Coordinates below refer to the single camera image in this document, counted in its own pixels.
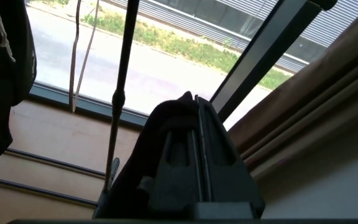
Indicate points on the black garment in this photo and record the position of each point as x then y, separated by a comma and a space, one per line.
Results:
135, 174

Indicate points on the black clothes rack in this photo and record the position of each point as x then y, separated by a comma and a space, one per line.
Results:
121, 77

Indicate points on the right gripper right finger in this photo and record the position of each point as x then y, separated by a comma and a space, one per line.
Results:
232, 186

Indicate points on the pink clothes hanger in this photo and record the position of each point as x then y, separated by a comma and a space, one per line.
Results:
71, 77

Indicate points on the brown curtain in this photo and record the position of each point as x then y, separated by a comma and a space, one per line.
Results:
306, 109

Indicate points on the window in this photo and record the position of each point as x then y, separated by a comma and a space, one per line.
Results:
259, 53

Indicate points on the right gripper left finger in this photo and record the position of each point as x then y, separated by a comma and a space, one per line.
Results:
172, 186

